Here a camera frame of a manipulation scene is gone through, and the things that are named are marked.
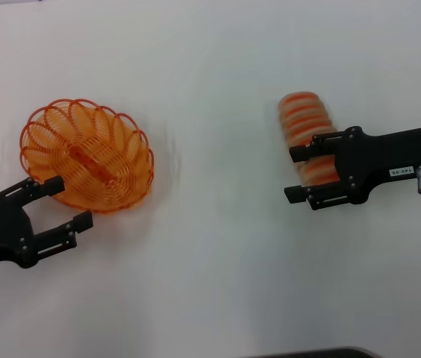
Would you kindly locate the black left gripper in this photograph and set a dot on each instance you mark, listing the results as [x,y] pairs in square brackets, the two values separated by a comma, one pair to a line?
[1,231]

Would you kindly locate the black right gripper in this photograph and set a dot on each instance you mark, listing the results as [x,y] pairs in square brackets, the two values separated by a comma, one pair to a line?
[382,156]

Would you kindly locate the orange striped bread roll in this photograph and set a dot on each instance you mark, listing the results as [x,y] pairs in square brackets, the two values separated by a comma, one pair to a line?
[302,115]

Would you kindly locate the dark rounded robot base edge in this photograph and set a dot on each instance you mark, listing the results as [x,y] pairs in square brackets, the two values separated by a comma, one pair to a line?
[307,353]

